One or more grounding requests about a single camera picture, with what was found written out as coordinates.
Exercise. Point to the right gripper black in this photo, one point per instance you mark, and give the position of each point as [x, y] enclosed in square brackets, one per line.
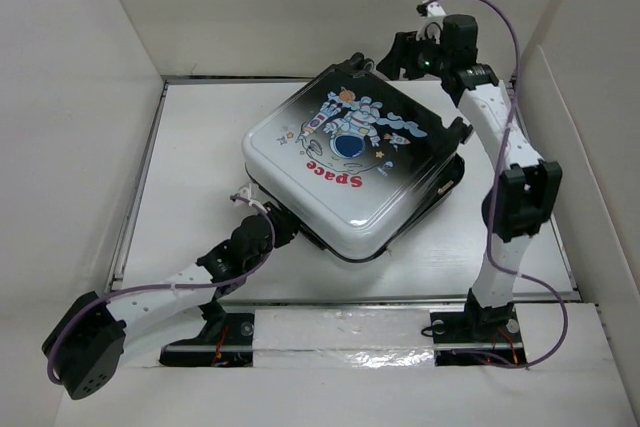
[402, 54]

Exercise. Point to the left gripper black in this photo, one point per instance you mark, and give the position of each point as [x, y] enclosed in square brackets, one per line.
[283, 223]

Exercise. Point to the black white space-print suitcase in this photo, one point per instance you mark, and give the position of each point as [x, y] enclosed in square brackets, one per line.
[354, 160]

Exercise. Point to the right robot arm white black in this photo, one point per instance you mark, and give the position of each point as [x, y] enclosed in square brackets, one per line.
[525, 185]

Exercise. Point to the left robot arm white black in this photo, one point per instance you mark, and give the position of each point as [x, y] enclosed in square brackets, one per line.
[84, 349]

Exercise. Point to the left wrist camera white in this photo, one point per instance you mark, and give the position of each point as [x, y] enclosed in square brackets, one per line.
[247, 191]

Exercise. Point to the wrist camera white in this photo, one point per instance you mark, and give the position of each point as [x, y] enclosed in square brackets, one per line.
[247, 191]
[431, 12]

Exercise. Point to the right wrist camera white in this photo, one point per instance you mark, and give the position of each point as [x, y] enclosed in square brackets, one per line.
[431, 12]

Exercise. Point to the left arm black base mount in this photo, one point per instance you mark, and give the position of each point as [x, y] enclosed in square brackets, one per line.
[225, 341]

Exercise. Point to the aluminium front rail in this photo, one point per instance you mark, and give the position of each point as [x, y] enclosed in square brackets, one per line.
[391, 303]

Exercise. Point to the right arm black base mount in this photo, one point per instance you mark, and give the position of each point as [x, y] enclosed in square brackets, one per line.
[456, 344]

